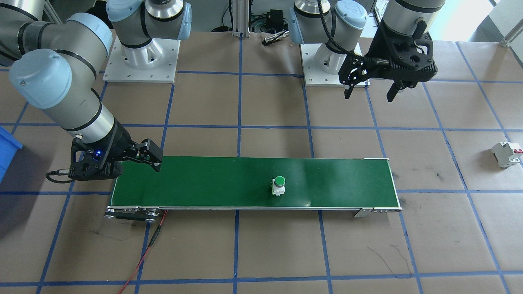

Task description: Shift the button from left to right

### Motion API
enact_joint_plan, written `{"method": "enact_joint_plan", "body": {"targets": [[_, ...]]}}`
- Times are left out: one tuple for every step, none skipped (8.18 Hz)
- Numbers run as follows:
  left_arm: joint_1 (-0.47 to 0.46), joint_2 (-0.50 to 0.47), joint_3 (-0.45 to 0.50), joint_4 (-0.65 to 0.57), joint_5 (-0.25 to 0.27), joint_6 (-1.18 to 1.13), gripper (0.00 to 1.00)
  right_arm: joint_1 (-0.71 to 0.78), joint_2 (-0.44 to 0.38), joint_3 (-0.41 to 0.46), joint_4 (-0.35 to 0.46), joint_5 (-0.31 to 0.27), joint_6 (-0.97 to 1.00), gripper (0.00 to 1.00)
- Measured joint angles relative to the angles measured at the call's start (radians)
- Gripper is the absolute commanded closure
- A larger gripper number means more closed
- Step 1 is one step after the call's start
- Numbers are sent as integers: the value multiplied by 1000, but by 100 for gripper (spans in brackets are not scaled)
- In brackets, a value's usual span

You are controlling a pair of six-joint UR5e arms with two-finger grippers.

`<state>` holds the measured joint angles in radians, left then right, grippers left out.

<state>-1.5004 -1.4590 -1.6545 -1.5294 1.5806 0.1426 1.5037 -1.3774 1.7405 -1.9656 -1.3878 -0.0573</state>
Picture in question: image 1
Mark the green conveyor belt unit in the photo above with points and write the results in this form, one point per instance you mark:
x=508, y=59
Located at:
x=224, y=183

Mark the silver cylindrical connector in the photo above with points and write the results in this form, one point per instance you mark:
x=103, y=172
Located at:
x=274, y=38

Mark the grey metal frame bar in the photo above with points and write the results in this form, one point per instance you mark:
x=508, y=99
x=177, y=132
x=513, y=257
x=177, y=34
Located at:
x=52, y=11

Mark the black power adapter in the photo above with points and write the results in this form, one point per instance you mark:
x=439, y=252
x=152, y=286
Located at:
x=276, y=18

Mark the green push button switch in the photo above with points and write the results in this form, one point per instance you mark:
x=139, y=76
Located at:
x=279, y=185

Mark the white circuit breaker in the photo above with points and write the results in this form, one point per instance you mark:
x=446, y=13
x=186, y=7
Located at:
x=504, y=154

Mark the blue plastic bin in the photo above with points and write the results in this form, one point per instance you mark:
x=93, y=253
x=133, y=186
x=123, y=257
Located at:
x=6, y=151

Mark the aluminium profile post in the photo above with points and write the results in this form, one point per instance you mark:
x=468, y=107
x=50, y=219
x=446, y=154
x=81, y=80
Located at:
x=240, y=20

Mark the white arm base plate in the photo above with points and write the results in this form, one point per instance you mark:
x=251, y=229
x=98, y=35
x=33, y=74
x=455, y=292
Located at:
x=167, y=65
x=312, y=73

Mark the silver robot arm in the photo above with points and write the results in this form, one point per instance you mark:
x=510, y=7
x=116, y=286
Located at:
x=49, y=81
x=402, y=16

